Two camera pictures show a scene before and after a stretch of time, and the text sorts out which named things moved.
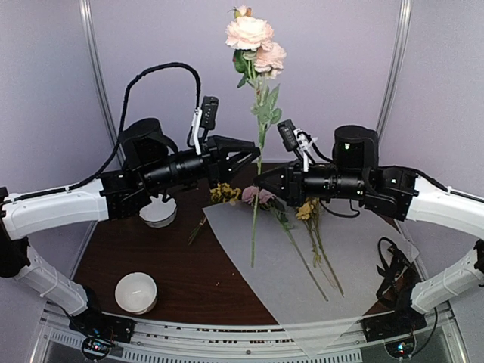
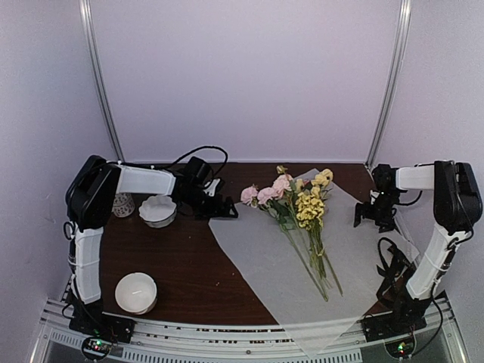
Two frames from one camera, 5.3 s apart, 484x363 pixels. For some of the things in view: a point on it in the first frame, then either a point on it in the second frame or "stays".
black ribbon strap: [399, 286] stays
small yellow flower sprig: [220, 193] -> [310, 209]
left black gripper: [217, 161] -> [215, 211]
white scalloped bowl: [158, 213] stays
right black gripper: [293, 190] -> [388, 221]
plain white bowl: [136, 293] stays
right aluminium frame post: [404, 17] stays
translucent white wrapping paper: [318, 274] stays
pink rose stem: [257, 59] -> [274, 197]
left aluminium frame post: [85, 10] stays
